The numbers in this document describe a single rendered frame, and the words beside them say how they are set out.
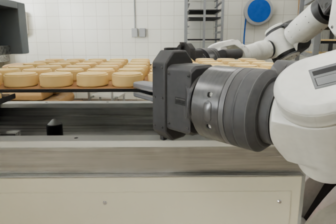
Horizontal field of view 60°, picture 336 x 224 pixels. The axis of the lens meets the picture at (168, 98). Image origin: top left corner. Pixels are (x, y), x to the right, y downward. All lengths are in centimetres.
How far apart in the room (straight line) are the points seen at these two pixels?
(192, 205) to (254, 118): 29
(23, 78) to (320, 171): 42
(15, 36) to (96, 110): 39
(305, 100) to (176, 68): 16
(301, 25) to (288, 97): 82
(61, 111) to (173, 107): 51
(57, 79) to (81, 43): 440
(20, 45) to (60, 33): 397
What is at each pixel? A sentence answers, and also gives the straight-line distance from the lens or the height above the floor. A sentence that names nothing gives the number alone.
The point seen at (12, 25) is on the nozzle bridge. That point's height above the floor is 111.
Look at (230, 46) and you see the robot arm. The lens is 103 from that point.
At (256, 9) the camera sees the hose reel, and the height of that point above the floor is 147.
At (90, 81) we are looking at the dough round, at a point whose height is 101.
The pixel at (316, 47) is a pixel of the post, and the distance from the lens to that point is 185.
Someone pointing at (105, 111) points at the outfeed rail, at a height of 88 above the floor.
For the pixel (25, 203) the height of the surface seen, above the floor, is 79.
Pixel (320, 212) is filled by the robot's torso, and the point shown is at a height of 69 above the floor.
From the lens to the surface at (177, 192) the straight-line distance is 53.
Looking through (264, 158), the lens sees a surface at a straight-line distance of 54.
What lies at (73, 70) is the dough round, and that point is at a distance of 54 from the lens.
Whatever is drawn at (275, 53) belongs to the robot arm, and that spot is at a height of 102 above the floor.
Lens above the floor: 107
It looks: 12 degrees down
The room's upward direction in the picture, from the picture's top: straight up
